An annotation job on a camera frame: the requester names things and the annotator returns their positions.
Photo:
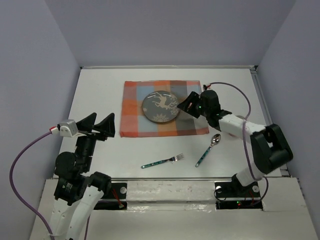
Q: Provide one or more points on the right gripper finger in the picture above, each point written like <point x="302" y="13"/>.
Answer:
<point x="190" y="107"/>
<point x="193" y="97"/>

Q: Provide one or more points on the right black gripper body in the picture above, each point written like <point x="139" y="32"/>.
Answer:
<point x="205" y="111"/>

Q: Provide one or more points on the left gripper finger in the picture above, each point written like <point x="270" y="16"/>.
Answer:
<point x="107" y="126"/>
<point x="87" y="123"/>

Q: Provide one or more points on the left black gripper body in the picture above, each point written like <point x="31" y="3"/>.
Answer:
<point x="86" y="144"/>

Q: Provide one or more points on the grey plate with deer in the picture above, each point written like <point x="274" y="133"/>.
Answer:
<point x="160" y="107"/>

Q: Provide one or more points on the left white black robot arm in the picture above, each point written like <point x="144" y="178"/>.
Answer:
<point x="76" y="194"/>

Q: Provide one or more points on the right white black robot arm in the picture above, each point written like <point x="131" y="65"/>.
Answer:
<point x="270" y="149"/>

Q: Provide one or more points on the pink ceramic mug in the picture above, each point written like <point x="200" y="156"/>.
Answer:
<point x="232" y="135"/>

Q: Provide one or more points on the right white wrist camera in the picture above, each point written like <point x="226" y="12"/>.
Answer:
<point x="207" y="87"/>

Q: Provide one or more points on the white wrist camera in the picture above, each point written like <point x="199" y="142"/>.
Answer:
<point x="207" y="87"/>
<point x="67" y="128"/>

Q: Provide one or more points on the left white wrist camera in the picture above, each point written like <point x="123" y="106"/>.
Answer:
<point x="67" y="128"/>

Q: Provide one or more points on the spoon with green handle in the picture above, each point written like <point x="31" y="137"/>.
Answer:
<point x="214" y="141"/>

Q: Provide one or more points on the fork with green handle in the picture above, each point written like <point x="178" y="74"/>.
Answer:
<point x="172" y="159"/>

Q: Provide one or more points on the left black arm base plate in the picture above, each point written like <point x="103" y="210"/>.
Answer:
<point x="115" y="200"/>

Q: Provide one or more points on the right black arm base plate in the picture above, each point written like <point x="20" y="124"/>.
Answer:
<point x="228" y="198"/>

